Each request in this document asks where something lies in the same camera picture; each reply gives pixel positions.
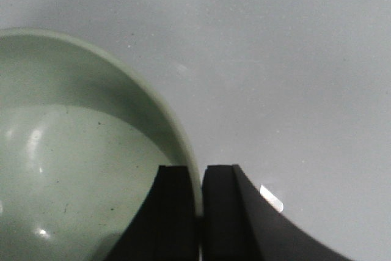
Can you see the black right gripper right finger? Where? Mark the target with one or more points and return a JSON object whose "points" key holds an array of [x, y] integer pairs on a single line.
{"points": [[239, 224]]}

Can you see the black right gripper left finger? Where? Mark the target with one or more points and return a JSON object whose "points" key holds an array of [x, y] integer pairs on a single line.
{"points": [[165, 227]]}

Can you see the green bowl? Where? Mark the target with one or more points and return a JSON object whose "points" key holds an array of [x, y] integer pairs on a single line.
{"points": [[82, 138]]}

